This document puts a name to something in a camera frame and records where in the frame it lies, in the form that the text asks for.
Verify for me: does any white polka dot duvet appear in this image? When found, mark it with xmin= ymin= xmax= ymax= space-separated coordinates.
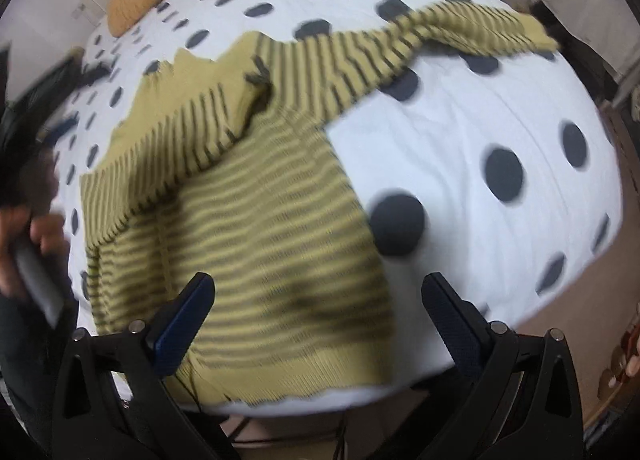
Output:
xmin=56 ymin=0 xmax=623 ymax=417

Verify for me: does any person's left hand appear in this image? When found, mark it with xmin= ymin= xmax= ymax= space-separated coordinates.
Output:
xmin=1 ymin=149 xmax=70 ymax=303

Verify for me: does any yellow striped knit sweater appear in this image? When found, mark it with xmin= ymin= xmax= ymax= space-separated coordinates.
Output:
xmin=81 ymin=2 xmax=556 ymax=405

